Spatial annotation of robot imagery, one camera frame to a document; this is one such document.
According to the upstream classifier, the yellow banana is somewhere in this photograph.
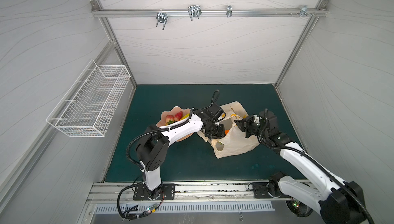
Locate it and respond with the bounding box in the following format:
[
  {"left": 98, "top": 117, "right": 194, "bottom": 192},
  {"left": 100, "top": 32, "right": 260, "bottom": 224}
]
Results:
[{"left": 181, "top": 113, "right": 189, "bottom": 120}]

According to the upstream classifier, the white wire basket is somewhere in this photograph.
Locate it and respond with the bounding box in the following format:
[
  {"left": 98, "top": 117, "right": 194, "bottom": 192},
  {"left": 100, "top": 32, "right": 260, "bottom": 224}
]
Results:
[{"left": 46, "top": 60, "right": 131, "bottom": 137}]

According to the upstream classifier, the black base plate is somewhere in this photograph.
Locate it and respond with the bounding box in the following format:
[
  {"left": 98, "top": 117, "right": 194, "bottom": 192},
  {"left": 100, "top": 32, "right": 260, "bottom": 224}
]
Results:
[
  {"left": 133, "top": 184, "right": 175, "bottom": 201},
  {"left": 250, "top": 182, "right": 292, "bottom": 199}
]

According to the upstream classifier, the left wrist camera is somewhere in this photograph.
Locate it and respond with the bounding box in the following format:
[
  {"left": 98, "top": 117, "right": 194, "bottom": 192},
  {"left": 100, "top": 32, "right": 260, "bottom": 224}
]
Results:
[{"left": 202, "top": 103, "right": 226, "bottom": 121}]

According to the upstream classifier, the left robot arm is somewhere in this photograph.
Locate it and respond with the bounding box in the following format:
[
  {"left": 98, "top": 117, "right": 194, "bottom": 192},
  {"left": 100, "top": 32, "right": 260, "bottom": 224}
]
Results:
[{"left": 135, "top": 110, "right": 226, "bottom": 192}]

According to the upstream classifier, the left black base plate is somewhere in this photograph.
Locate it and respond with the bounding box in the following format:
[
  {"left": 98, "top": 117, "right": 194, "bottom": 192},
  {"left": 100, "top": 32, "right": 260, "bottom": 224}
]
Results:
[{"left": 133, "top": 184, "right": 175, "bottom": 201}]

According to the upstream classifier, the left black corrugated cable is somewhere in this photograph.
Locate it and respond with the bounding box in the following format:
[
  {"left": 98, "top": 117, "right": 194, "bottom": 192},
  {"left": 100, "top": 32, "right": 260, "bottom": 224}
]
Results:
[{"left": 126, "top": 119, "right": 191, "bottom": 171}]

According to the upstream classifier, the right black corrugated cable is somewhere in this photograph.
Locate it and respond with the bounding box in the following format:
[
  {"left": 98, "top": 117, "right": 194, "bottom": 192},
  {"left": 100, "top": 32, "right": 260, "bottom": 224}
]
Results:
[{"left": 260, "top": 128, "right": 376, "bottom": 224}]

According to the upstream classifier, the metal u-bolt clamp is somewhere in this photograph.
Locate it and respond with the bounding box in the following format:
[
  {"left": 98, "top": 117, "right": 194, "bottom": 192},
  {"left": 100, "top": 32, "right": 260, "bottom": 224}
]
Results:
[
  {"left": 187, "top": 5, "right": 202, "bottom": 21},
  {"left": 156, "top": 12, "right": 168, "bottom": 30}
]

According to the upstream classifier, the red strawberry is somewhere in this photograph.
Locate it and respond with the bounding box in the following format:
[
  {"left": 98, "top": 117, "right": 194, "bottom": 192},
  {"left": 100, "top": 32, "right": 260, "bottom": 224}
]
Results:
[{"left": 165, "top": 115, "right": 175, "bottom": 126}]

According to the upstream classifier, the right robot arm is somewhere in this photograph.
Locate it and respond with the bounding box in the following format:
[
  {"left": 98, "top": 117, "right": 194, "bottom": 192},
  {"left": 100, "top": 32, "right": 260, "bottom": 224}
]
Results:
[{"left": 235, "top": 110, "right": 374, "bottom": 224}]

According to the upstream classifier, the small metal bracket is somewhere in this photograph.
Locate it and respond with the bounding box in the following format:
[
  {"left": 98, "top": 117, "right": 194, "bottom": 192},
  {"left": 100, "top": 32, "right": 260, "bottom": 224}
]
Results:
[{"left": 226, "top": 5, "right": 233, "bottom": 18}]

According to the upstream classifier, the metal U-bolt clamp middle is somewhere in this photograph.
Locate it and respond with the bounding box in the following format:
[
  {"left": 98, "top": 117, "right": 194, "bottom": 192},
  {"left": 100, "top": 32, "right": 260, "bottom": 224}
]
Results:
[{"left": 187, "top": 5, "right": 202, "bottom": 21}]

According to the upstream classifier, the green table mat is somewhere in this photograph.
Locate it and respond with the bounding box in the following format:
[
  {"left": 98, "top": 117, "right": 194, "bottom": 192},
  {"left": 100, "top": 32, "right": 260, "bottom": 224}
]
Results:
[{"left": 106, "top": 84, "right": 303, "bottom": 182}]

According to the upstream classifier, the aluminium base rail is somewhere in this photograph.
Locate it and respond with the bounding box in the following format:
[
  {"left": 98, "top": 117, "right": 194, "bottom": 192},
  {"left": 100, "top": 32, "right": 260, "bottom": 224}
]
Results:
[{"left": 86, "top": 179, "right": 339, "bottom": 205}]

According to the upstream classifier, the banana print plastic bag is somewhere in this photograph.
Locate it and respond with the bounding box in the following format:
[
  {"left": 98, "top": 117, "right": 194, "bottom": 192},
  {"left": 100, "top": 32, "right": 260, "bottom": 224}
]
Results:
[{"left": 197, "top": 102, "right": 259, "bottom": 159}]

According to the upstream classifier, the metal U-bolt clamp left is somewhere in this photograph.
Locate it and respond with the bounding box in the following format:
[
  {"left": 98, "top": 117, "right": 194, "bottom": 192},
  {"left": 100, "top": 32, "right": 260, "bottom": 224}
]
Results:
[{"left": 156, "top": 12, "right": 168, "bottom": 30}]

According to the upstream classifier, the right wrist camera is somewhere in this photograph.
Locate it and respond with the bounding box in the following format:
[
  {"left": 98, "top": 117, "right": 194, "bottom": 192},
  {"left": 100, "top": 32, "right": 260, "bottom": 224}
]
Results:
[{"left": 259, "top": 109, "right": 279, "bottom": 135}]

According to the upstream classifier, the aluminium cross rail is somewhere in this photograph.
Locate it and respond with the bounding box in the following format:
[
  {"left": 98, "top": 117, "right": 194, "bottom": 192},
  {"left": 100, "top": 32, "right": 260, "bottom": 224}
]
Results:
[{"left": 93, "top": 7, "right": 329, "bottom": 18}]

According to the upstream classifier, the metal hook clamp right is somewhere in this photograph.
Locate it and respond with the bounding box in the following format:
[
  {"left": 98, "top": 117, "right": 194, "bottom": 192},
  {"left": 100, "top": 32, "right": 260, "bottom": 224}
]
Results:
[{"left": 289, "top": 6, "right": 317, "bottom": 18}]

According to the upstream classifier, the red apple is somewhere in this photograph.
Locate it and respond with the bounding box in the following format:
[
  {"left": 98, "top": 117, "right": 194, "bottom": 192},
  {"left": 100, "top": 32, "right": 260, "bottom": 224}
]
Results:
[{"left": 173, "top": 111, "right": 184, "bottom": 122}]

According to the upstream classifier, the black corrugated cable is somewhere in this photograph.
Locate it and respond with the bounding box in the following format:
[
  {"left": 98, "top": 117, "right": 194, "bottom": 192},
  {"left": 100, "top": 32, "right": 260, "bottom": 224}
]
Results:
[
  {"left": 260, "top": 128, "right": 376, "bottom": 224},
  {"left": 126, "top": 119, "right": 191, "bottom": 171}
]

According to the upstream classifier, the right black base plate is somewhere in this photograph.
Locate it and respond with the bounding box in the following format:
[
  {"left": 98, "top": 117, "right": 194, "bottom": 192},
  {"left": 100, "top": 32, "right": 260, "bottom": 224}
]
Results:
[{"left": 250, "top": 182, "right": 292, "bottom": 199}]

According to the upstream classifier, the white vent strip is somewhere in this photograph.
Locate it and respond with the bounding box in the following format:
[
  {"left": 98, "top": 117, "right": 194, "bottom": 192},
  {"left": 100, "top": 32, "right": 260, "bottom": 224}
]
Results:
[{"left": 94, "top": 201, "right": 275, "bottom": 214}]

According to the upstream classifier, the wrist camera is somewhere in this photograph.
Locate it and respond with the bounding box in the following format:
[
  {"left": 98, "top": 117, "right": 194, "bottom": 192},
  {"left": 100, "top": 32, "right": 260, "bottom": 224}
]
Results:
[
  {"left": 259, "top": 109, "right": 279, "bottom": 135},
  {"left": 202, "top": 103, "right": 226, "bottom": 121}
]

